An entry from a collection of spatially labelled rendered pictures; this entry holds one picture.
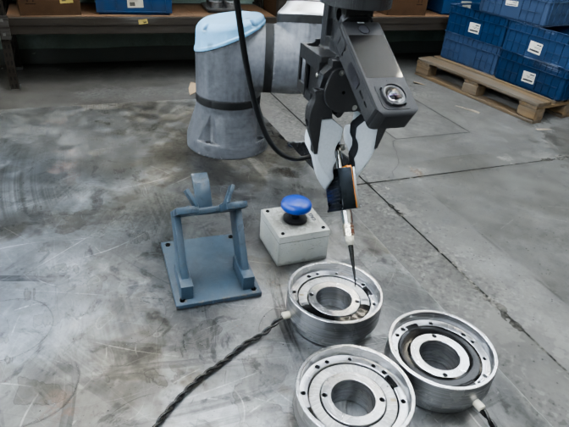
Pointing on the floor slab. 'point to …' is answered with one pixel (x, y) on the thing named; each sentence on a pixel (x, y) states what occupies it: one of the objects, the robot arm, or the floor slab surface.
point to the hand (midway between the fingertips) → (339, 180)
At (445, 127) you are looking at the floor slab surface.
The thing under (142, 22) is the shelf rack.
